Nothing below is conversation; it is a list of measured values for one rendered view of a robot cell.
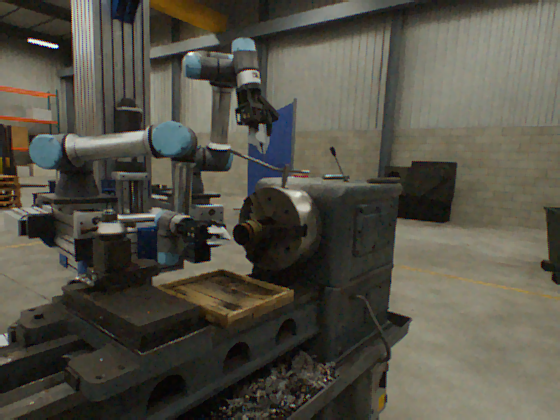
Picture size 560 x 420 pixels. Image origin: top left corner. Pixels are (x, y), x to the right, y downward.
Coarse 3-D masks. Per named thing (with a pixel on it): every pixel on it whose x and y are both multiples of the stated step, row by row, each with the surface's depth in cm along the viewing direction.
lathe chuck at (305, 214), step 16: (256, 192) 141; (272, 192) 136; (288, 192) 134; (272, 208) 136; (288, 208) 132; (304, 208) 133; (288, 224) 132; (272, 240) 138; (288, 240) 133; (304, 240) 131; (272, 256) 139; (288, 256) 134; (304, 256) 137
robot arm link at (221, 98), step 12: (216, 84) 164; (228, 84) 164; (216, 96) 167; (228, 96) 169; (216, 108) 170; (228, 108) 172; (216, 120) 172; (228, 120) 175; (216, 132) 175; (228, 132) 178; (216, 144) 177; (228, 144) 181; (216, 156) 178; (228, 156) 181; (216, 168) 182; (228, 168) 183
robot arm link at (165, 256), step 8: (160, 240) 135; (168, 240) 134; (176, 240) 136; (160, 248) 135; (168, 248) 134; (176, 248) 136; (160, 256) 135; (168, 256) 135; (176, 256) 137; (168, 264) 136
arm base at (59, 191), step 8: (64, 176) 142; (72, 176) 142; (80, 176) 143; (88, 176) 146; (64, 184) 142; (72, 184) 142; (80, 184) 143; (88, 184) 145; (96, 184) 150; (56, 192) 143; (64, 192) 141; (72, 192) 141; (80, 192) 142; (88, 192) 144; (96, 192) 148
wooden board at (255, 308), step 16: (208, 272) 141; (224, 272) 145; (160, 288) 122; (176, 288) 128; (192, 288) 129; (208, 288) 130; (224, 288) 130; (240, 288) 131; (256, 288) 132; (272, 288) 130; (208, 304) 115; (224, 304) 116; (240, 304) 116; (256, 304) 112; (272, 304) 117; (208, 320) 108; (224, 320) 104; (240, 320) 107
